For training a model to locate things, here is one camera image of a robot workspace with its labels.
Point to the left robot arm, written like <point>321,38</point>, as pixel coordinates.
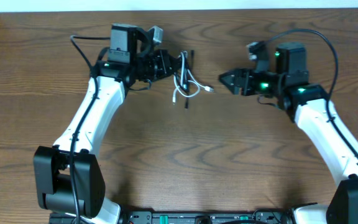
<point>68,178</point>

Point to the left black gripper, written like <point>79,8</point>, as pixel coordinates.
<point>165,65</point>

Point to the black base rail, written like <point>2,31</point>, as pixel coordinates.
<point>259,216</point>

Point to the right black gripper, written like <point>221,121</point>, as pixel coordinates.
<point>238,76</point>

